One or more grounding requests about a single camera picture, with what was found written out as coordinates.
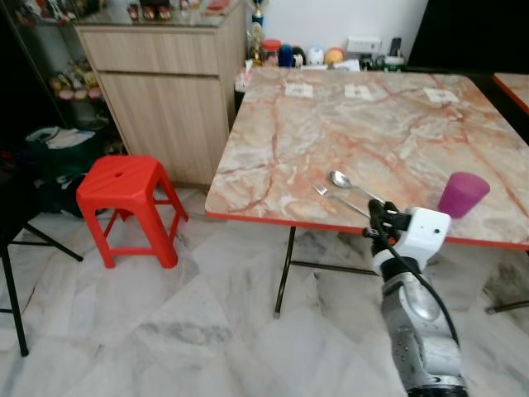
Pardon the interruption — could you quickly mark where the black screen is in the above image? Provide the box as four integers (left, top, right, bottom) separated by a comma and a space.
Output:
407, 0, 529, 73

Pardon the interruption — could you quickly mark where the glass display shelf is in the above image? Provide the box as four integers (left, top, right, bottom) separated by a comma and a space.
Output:
0, 0, 108, 129

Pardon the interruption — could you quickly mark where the small white paper card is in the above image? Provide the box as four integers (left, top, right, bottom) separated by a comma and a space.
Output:
423, 88, 460, 105
284, 83, 316, 99
343, 84, 376, 102

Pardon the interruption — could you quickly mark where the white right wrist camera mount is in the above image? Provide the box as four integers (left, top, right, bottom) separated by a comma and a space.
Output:
405, 208, 452, 267

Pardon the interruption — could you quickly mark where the gold trophy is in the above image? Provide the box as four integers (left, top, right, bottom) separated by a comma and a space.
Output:
248, 0, 270, 65

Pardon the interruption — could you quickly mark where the light wooden cabinet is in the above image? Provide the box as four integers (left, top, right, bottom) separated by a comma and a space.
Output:
74, 3, 250, 188

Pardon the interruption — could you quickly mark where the silver metal fork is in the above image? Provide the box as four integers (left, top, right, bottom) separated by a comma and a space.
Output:
312, 183, 372, 218

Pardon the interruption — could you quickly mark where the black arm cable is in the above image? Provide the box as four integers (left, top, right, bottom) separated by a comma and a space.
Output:
366, 228, 460, 348

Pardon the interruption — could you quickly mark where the red jar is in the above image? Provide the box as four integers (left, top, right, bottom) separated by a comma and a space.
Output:
260, 39, 282, 68

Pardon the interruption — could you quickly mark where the dark green bag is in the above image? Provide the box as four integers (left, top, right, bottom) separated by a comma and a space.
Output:
23, 126, 107, 218

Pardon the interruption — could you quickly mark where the marble table with red edge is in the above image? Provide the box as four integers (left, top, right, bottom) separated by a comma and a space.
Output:
493, 73, 529, 114
204, 66, 529, 320

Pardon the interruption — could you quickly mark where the silver metal spoon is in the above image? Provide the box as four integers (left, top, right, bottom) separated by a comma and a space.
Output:
329, 170, 386, 204

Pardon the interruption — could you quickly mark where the white wall socket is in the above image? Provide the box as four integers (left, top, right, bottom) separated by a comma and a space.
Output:
347, 36, 384, 55

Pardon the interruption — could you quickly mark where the purple plastic cup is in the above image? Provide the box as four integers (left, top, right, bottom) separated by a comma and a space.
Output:
437, 172, 491, 220

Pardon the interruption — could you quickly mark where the red plastic stool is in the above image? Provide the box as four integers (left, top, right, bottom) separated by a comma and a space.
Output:
76, 155, 190, 270

